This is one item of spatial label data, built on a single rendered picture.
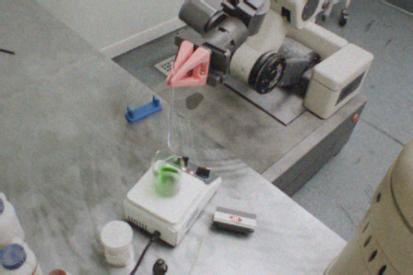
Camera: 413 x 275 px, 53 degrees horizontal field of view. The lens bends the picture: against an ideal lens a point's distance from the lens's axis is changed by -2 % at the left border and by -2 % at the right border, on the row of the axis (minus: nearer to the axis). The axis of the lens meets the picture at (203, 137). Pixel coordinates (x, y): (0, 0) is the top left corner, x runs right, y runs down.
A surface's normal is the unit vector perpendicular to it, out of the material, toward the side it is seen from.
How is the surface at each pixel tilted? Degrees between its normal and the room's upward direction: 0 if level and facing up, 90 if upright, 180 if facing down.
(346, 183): 0
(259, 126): 0
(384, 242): 90
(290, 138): 0
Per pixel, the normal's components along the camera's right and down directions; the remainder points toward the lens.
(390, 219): -0.99, 0.04
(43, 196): 0.08, -0.69
